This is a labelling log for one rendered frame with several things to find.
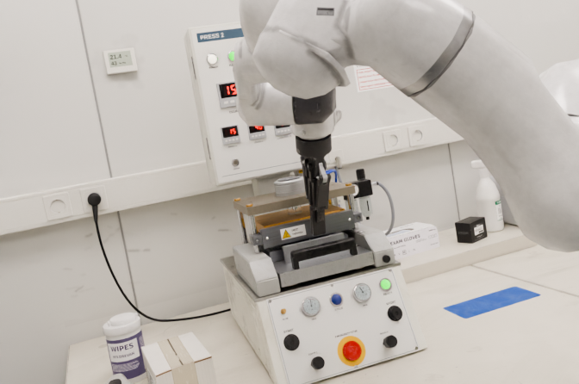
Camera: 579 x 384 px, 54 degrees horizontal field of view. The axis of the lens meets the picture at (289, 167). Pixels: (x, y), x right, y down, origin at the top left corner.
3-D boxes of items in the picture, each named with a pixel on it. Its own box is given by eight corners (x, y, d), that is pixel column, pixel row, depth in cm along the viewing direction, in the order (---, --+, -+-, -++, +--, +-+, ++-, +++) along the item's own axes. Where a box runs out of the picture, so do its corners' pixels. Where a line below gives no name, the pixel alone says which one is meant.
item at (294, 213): (251, 232, 150) (245, 196, 149) (329, 214, 156) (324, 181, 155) (266, 243, 133) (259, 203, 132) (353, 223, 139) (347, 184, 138)
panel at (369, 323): (289, 389, 116) (265, 300, 122) (420, 349, 124) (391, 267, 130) (290, 389, 114) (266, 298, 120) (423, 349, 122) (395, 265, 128)
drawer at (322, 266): (252, 263, 152) (247, 235, 151) (330, 245, 158) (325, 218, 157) (282, 291, 123) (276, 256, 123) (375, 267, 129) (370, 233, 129)
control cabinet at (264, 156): (222, 258, 166) (182, 36, 160) (328, 233, 174) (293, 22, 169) (233, 269, 150) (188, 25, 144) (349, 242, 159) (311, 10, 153)
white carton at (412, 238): (362, 258, 191) (358, 237, 191) (419, 242, 200) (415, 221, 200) (382, 264, 180) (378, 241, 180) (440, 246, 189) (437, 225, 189)
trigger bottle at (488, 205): (479, 233, 198) (469, 162, 196) (481, 227, 205) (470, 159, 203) (506, 231, 194) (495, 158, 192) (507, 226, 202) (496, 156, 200)
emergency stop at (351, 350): (345, 363, 120) (339, 343, 122) (362, 358, 122) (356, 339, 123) (346, 362, 119) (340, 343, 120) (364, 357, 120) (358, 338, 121)
